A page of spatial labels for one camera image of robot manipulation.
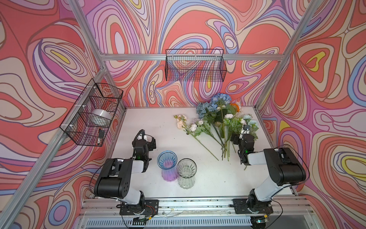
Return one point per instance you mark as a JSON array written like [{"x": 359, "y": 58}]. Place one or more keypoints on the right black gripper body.
[{"x": 237, "y": 141}]

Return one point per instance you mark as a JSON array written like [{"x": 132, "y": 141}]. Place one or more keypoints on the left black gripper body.
[{"x": 148, "y": 148}]

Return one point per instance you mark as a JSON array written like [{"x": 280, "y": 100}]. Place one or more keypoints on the blue purple glass vase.
[{"x": 167, "y": 162}]

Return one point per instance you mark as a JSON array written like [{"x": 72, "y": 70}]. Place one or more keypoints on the peach rose flower stem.
[{"x": 182, "y": 124}]

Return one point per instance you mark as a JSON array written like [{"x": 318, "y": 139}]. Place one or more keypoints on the blue hydrangea flower stem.
[{"x": 221, "y": 102}]

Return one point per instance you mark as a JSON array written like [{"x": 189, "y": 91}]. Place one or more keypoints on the clear ribbed glass vase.
[{"x": 187, "y": 170}]

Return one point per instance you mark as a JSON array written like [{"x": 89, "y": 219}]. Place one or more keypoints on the white purple mixed bouquet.
[{"x": 200, "y": 126}]

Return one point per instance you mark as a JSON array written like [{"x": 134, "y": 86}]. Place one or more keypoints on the teal rose flower stem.
[{"x": 207, "y": 112}]

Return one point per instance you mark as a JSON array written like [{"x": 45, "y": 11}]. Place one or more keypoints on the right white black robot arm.
[{"x": 283, "y": 166}]

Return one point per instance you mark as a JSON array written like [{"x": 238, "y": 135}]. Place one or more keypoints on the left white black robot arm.
[{"x": 115, "y": 176}]

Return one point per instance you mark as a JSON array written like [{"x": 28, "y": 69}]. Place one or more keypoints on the white green flower bunch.
[{"x": 234, "y": 127}]

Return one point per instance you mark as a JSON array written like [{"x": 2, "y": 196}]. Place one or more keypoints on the orange flower stem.
[{"x": 236, "y": 106}]

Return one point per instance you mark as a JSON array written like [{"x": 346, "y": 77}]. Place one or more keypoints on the small black device in basket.
[{"x": 101, "y": 135}]

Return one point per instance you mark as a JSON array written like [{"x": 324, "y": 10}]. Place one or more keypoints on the white tape roll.
[{"x": 102, "y": 113}]

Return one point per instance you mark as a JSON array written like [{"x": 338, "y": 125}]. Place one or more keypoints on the black wire basket left wall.
[{"x": 80, "y": 125}]

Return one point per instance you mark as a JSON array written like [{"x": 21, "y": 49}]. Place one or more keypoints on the black wire basket wall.
[
  {"x": 195, "y": 65},
  {"x": 80, "y": 125}
]

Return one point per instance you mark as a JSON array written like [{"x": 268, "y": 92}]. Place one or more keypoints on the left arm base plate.
[{"x": 144, "y": 208}]

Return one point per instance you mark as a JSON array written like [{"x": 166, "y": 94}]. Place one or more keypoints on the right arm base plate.
[{"x": 245, "y": 206}]

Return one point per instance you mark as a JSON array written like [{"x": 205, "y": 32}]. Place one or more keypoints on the black wire basket back wall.
[{"x": 195, "y": 65}]

